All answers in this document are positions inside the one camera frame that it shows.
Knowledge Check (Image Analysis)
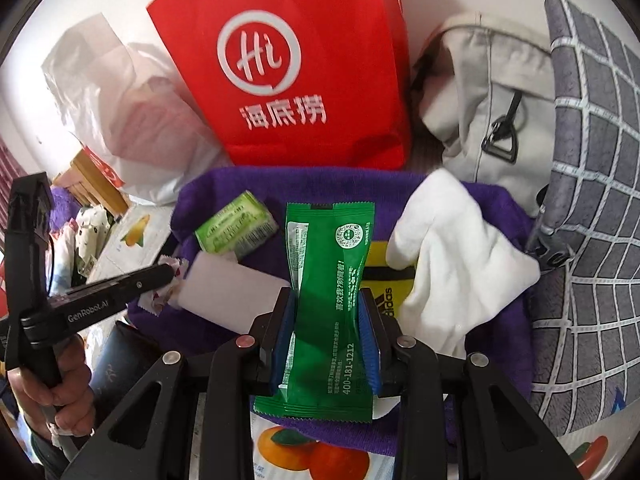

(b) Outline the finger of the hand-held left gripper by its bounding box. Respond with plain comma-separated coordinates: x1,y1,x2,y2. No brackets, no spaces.
112,264,174,307

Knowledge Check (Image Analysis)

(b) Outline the dark green booklet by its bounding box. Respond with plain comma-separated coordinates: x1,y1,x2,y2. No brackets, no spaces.
87,320,168,413

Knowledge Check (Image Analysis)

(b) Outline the green foil packet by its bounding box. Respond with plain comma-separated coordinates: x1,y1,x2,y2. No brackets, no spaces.
254,201,376,423

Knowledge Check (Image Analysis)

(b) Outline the white red candy wrapper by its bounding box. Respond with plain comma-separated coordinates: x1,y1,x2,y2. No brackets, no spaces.
139,255,190,317

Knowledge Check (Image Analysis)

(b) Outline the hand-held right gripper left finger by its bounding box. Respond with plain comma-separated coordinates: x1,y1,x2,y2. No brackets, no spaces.
60,287,301,480

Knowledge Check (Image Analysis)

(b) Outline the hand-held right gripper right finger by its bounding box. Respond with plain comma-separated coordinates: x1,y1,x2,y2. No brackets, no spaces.
357,286,583,480

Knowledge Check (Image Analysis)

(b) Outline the purple fuzzy cloth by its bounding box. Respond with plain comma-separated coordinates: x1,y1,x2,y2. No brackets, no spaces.
50,187,76,221

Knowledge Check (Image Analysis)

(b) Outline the yellow mini backpack pouch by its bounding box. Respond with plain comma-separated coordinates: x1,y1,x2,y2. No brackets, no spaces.
367,240,418,322

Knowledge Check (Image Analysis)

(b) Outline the grey checked cloth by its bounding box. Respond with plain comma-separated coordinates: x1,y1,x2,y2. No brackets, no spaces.
525,0,640,433

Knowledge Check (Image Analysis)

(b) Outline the green tissue pack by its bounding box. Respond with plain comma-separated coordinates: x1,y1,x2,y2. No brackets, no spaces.
194,190,280,261

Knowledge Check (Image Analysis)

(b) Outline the person's left hand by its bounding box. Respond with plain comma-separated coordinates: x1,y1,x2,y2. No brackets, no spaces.
7,332,97,438

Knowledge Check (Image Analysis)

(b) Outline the person's left forearm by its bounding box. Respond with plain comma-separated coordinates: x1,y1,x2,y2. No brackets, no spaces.
0,390,68,480

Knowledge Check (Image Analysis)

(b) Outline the white plastic bag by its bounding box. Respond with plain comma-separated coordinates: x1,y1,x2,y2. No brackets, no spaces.
40,12,233,206

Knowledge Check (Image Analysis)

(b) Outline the white patterned cloth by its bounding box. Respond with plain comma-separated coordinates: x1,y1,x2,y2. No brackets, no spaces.
74,205,113,277

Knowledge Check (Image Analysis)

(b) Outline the red striped cloth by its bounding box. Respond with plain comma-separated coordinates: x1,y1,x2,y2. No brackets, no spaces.
0,137,23,186

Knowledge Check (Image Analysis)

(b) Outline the red paper bag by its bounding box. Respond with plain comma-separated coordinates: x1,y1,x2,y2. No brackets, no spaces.
146,0,413,171

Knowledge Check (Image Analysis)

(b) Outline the beige canvas backpack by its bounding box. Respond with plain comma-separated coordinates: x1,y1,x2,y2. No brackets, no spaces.
410,12,558,221

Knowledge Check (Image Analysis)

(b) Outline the white card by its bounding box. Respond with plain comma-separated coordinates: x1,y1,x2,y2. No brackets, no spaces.
177,251,293,337

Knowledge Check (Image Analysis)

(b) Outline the cardboard box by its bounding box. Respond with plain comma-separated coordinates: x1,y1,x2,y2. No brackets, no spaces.
52,152,132,213

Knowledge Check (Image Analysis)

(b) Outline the small blue tag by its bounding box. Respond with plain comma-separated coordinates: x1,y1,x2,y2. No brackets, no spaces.
606,387,627,417

